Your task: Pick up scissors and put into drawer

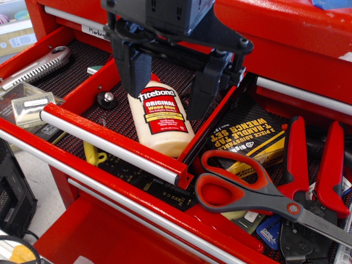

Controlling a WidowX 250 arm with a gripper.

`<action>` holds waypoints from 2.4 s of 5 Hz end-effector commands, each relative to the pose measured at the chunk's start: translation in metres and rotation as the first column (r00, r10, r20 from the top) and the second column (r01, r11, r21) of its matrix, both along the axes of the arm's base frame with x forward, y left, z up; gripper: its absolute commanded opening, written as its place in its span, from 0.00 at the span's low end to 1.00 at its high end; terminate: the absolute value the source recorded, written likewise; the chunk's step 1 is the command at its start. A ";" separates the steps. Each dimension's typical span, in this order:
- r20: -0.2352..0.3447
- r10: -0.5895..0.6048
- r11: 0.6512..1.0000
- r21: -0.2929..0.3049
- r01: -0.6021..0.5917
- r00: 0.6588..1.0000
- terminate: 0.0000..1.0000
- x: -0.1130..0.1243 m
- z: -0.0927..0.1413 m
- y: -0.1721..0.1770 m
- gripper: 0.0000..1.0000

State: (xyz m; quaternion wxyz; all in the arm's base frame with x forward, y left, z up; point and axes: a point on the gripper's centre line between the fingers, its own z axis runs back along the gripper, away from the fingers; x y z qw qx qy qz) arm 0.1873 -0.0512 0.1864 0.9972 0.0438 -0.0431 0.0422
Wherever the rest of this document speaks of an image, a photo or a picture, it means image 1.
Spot clear plastic parts case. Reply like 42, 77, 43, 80
1, 82, 65, 128

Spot white label on drawer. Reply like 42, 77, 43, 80
81, 25, 109, 41

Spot red small open drawer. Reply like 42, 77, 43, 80
40, 63, 244, 189

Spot blue drill bit card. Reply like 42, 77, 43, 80
256, 214, 281, 250

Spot red wide open drawer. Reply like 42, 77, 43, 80
1, 25, 351, 263

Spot silver toothed metal tool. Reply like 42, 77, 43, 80
1, 46, 72, 96

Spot black yellow tap wrench box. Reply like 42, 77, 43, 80
205, 94, 285, 168

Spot white green small block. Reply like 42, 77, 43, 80
87, 65, 103, 75

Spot black yellow small box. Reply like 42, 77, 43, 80
34, 124, 67, 145

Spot black wire gauge plate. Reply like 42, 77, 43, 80
97, 152, 197, 211

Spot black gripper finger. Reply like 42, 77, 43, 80
187, 49, 233, 121
111, 36, 152, 98

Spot black knob with steel ball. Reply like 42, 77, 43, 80
97, 91, 118, 110

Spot red tool chest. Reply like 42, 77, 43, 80
24, 0, 352, 264

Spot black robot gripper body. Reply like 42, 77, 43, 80
101, 1, 254, 83

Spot red grey handled scissors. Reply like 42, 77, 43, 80
195, 150, 351, 248

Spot yellow handled tool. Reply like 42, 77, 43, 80
83, 141, 107, 167

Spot red handled crimping pliers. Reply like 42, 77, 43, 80
278, 116, 350, 263

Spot clear plastic bit case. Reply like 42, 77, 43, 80
221, 211, 265, 234

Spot Titebond wood glue bottle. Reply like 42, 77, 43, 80
128, 74, 195, 158

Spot black electronic box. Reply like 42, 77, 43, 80
1, 139, 37, 238

